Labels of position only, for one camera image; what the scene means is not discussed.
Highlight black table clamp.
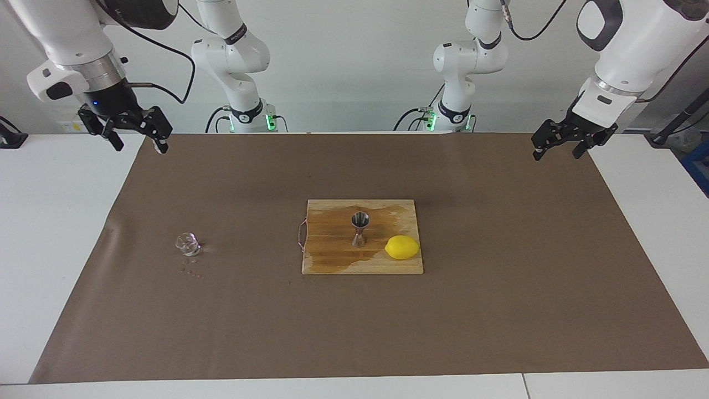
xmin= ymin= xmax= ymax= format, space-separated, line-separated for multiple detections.
xmin=0 ymin=115 xmax=28 ymax=149

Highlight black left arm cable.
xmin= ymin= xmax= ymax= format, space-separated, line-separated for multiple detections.
xmin=499 ymin=0 xmax=709 ymax=106

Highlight steel double jigger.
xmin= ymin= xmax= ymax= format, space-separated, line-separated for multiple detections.
xmin=351 ymin=211 xmax=371 ymax=248

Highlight black base cable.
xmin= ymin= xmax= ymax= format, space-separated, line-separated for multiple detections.
xmin=393 ymin=83 xmax=446 ymax=132
xmin=206 ymin=107 xmax=229 ymax=134

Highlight yellow lemon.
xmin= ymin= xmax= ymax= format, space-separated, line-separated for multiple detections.
xmin=384 ymin=234 xmax=420 ymax=260

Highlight black stand pole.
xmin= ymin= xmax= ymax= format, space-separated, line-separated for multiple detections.
xmin=645 ymin=88 xmax=709 ymax=147

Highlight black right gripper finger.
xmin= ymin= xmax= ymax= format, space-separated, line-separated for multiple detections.
xmin=78 ymin=106 xmax=125 ymax=152
xmin=126 ymin=105 xmax=173 ymax=154

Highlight wooden cutting board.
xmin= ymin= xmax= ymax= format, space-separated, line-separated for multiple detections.
xmin=299 ymin=199 xmax=424 ymax=275

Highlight small clear glass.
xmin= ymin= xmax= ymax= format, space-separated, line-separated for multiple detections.
xmin=175 ymin=232 xmax=202 ymax=257

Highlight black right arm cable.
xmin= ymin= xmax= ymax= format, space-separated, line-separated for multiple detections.
xmin=94 ymin=0 xmax=197 ymax=106

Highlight white box with yellow labels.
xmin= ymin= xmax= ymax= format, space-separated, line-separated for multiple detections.
xmin=55 ymin=114 xmax=89 ymax=134

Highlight black right base cable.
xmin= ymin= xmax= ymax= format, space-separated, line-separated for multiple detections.
xmin=206 ymin=107 xmax=229 ymax=134

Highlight blue crate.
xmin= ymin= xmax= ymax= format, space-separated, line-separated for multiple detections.
xmin=680 ymin=139 xmax=709 ymax=197

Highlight brown paper table mat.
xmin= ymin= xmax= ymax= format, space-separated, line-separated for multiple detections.
xmin=29 ymin=132 xmax=709 ymax=385

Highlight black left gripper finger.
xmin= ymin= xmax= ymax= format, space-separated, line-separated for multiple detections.
xmin=532 ymin=119 xmax=570 ymax=161
xmin=572 ymin=137 xmax=602 ymax=160

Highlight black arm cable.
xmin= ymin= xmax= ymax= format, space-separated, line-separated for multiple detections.
xmin=499 ymin=0 xmax=709 ymax=106
xmin=94 ymin=0 xmax=197 ymax=106

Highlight black left base cable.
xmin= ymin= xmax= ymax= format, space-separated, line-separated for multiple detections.
xmin=393 ymin=83 xmax=446 ymax=132

